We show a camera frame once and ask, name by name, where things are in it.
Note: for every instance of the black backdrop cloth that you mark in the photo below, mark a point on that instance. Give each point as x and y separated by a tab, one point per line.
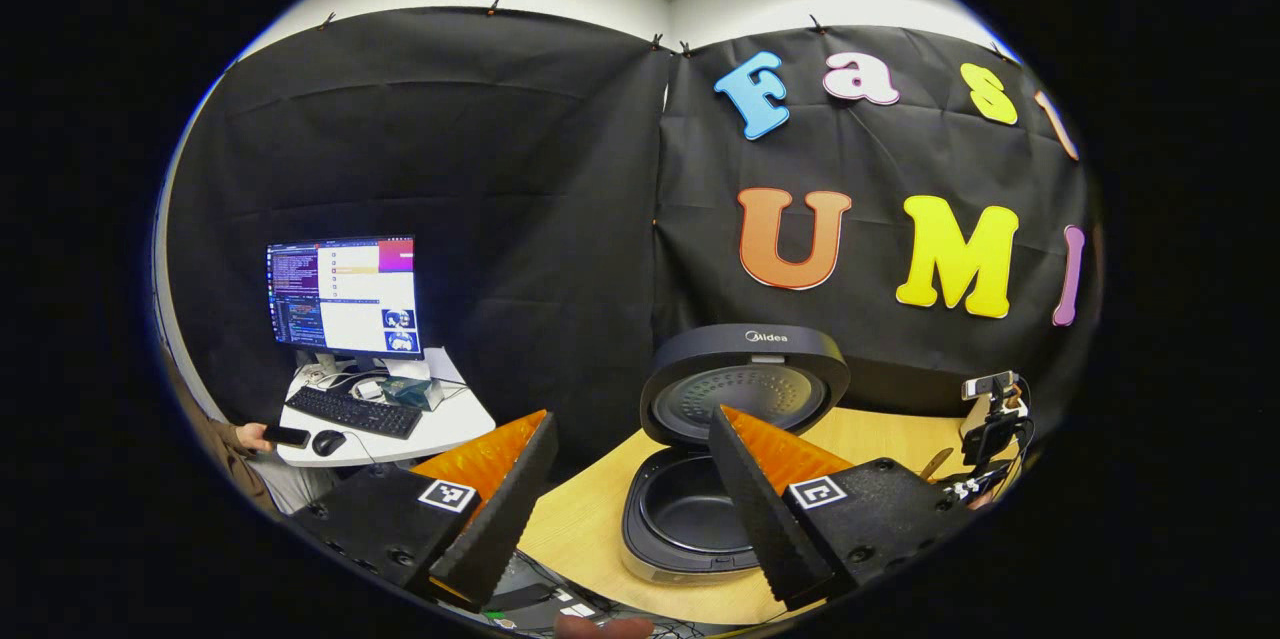
500	179

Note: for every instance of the black box white labels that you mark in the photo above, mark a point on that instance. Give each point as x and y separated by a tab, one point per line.
560	604

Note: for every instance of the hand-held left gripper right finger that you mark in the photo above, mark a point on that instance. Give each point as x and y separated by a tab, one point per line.
765	519

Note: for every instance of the black computer mouse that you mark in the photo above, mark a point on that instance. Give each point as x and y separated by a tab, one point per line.
328	443

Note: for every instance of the black smartphone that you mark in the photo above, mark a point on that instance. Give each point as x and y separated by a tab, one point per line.
287	436

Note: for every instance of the black keyboard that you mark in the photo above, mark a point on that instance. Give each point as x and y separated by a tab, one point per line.
355	412

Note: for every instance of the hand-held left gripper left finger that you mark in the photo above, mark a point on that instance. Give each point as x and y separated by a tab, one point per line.
510	509

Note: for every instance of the white side table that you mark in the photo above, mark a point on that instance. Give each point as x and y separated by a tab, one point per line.
450	424

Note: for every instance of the computer monitor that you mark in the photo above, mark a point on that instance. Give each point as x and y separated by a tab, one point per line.
350	299

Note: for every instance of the black rice cooker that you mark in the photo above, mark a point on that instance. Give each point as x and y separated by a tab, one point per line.
745	389

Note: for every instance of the green box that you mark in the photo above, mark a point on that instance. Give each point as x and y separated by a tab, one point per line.
405	392

